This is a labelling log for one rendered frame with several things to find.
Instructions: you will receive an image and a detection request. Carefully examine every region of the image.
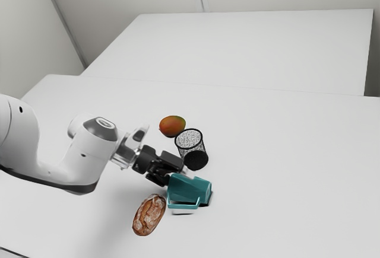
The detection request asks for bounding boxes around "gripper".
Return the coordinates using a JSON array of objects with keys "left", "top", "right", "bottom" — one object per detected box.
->
[{"left": 131, "top": 144, "right": 188, "bottom": 187}]

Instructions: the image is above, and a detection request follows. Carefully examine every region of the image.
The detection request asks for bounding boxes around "teal faceted mug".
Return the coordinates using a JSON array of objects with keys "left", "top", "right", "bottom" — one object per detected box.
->
[{"left": 166, "top": 173, "right": 214, "bottom": 211}]

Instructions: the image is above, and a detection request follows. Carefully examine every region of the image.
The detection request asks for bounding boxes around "black mesh pen holder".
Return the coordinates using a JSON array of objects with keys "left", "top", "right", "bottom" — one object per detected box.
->
[{"left": 174, "top": 128, "right": 209, "bottom": 171}]

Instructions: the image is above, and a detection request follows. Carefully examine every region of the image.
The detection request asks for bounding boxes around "red green mango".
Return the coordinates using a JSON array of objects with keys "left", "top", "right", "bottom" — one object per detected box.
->
[{"left": 159, "top": 115, "right": 186, "bottom": 138}]

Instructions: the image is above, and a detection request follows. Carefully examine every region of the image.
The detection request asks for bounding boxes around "brown bread loaf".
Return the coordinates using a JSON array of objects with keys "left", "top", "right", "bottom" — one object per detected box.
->
[{"left": 132, "top": 193, "right": 167, "bottom": 237}]

